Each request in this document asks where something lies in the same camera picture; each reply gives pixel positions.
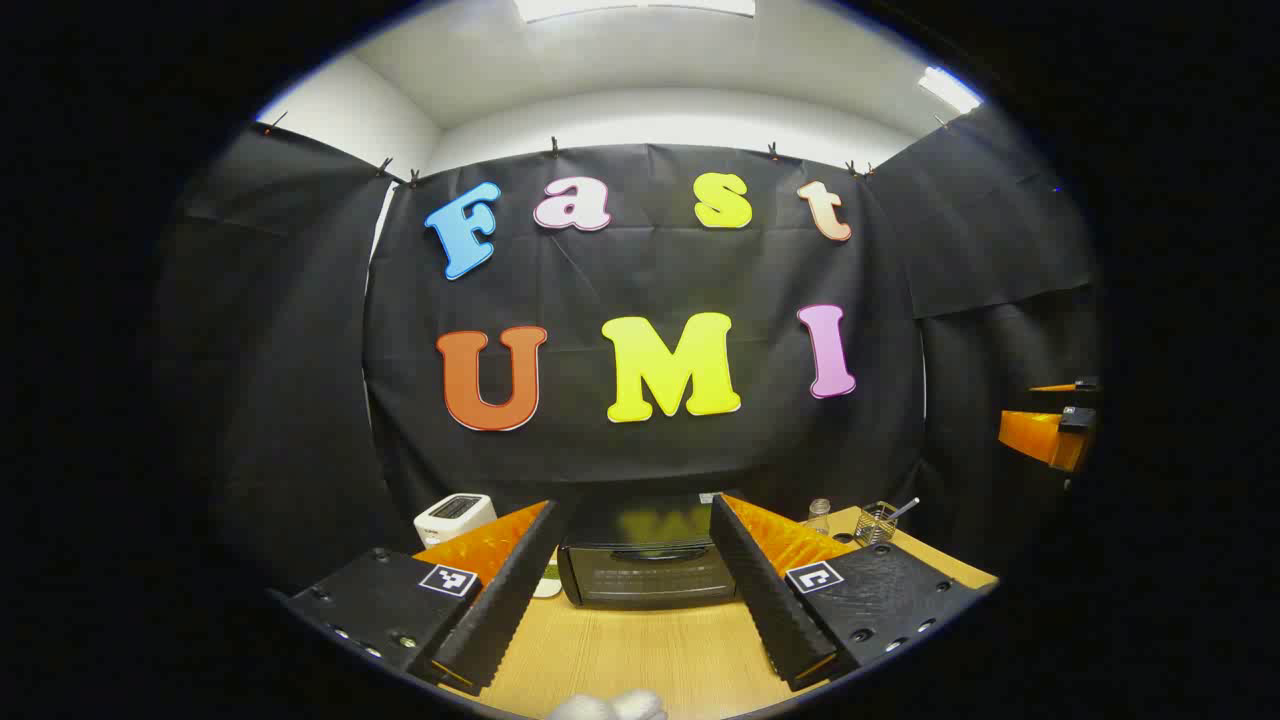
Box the ceiling light panel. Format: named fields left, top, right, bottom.
left=514, top=0, right=757, bottom=23
left=918, top=65, right=986, bottom=114

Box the white toaster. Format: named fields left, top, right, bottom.
left=414, top=493, right=498, bottom=549

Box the row of small cloth clips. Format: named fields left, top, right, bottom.
left=262, top=110, right=951, bottom=191

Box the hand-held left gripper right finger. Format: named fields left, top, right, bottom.
left=708, top=492, right=986, bottom=693

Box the wire mesh holder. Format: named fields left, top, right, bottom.
left=855, top=500, right=899, bottom=547

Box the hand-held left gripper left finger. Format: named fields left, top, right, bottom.
left=285, top=500, right=561, bottom=698

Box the black electric oven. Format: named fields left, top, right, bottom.
left=556, top=488, right=746, bottom=611

